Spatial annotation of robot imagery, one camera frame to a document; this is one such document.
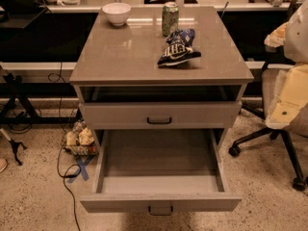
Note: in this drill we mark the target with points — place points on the black top drawer handle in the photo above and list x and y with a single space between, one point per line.
159 121

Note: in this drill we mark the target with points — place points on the black drawer handle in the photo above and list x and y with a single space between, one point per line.
160 211
159 121

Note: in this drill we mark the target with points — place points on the black table frame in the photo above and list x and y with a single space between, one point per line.
19 109

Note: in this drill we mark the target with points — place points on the beige office chair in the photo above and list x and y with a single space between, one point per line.
269 76

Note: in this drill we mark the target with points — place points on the green soda can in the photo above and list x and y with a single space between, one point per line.
170 17

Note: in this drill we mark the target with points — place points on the black middle drawer handle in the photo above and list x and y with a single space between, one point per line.
160 211

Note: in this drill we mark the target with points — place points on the white ceramic bowl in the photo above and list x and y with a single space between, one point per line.
117 13

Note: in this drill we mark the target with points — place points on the open grey middle drawer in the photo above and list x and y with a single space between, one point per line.
159 168

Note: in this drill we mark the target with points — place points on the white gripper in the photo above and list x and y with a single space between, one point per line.
297 38

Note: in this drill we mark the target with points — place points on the blue chip bag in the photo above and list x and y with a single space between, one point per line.
179 48

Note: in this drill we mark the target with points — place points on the black tripod stand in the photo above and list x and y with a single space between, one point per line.
14 144

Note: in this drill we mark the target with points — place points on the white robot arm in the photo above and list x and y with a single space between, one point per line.
296 39

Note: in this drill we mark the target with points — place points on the blue tape cross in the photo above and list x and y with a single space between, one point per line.
82 163

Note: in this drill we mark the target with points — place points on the grey drawer cabinet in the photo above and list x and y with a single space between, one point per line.
119 65

